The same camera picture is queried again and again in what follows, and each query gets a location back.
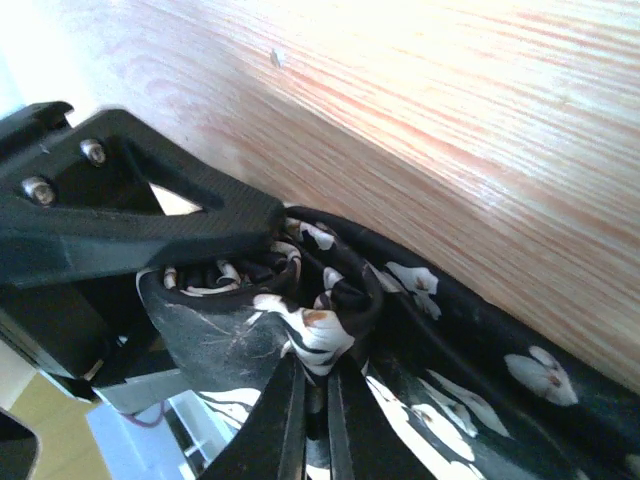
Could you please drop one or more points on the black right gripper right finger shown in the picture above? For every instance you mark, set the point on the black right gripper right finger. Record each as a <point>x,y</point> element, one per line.
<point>363,444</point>

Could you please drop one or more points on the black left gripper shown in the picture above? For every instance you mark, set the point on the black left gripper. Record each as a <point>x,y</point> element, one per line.
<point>83,207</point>

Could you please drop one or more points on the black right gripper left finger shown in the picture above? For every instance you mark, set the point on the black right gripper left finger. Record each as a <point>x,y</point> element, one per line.
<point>272,442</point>

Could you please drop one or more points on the black white floral tie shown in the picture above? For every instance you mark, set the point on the black white floral tie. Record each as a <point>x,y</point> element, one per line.
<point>471,391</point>

